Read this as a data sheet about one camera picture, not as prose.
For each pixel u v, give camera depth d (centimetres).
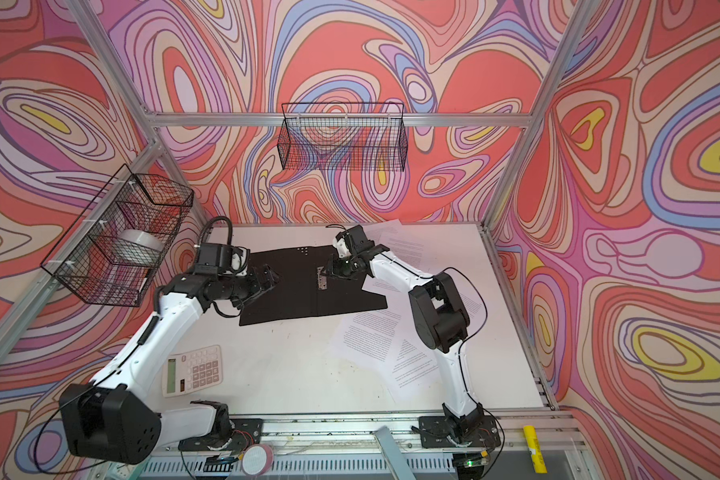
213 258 61
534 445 70
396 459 68
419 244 110
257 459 67
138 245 70
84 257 67
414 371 84
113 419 39
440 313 57
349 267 82
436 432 73
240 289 69
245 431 73
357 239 77
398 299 100
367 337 91
